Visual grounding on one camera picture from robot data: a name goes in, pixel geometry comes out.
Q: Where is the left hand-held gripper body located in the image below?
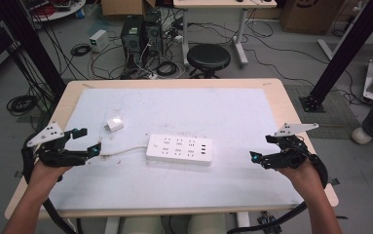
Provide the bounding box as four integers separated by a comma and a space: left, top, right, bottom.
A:
26, 121, 90, 169

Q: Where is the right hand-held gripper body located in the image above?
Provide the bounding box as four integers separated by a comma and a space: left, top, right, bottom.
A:
261, 122, 320, 171

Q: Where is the person's left hand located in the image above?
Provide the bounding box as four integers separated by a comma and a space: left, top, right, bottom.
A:
27, 159, 75, 193

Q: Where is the person's right hand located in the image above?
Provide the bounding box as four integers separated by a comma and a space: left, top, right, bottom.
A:
276, 158, 325, 200

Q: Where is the white charger plug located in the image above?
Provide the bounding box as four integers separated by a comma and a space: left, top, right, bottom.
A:
105, 115, 126, 134

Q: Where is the light wooden table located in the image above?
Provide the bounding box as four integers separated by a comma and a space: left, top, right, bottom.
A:
4, 78, 340, 220

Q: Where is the dark floor mat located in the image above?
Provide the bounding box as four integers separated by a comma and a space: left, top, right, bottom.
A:
283, 84, 361, 140

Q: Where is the white table mat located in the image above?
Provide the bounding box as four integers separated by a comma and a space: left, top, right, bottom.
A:
48, 87, 306, 212

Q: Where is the white power supply box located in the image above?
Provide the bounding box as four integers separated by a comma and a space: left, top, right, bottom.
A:
89, 29, 111, 54

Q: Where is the black round stool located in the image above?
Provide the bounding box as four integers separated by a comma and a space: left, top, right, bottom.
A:
186, 43, 232, 79

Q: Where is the black computer tower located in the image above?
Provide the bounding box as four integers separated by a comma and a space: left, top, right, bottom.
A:
142, 10, 165, 57
120, 15, 145, 70

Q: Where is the round white table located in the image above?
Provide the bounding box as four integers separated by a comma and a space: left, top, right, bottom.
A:
20, 0, 87, 22

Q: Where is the large brown cardboard box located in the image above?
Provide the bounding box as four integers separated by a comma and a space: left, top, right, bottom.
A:
279, 0, 345, 36

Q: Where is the white-legged desk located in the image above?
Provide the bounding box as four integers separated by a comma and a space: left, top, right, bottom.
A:
172, 0, 278, 68

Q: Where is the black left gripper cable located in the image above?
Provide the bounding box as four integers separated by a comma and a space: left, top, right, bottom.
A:
20, 132, 79, 234

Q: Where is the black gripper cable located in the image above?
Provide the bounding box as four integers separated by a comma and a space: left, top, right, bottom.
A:
20, 132, 79, 234
227, 153, 330, 234

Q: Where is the white power strip cable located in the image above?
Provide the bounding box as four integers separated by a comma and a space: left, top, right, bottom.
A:
99, 145, 151, 157

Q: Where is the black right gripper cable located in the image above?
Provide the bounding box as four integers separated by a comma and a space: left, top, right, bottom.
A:
227, 153, 330, 234

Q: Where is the coiled black cable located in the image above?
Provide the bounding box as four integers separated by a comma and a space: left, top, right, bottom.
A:
69, 43, 93, 58
6, 94, 40, 117
155, 60, 179, 78

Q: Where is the black metal stand post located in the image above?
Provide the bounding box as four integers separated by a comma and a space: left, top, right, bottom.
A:
0, 0, 67, 99
300, 0, 373, 113

